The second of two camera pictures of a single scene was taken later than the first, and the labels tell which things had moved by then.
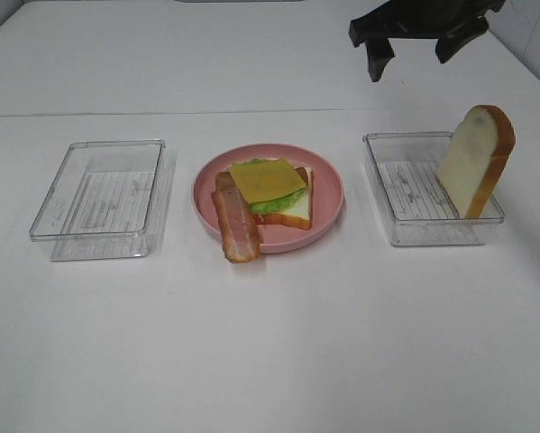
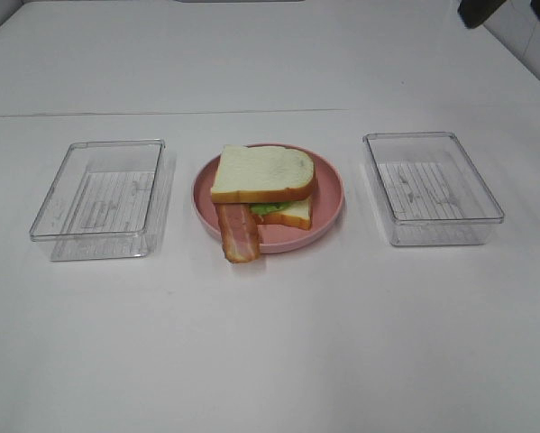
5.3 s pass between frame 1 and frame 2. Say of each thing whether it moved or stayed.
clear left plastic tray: stayed
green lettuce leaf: stayed
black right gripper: moved
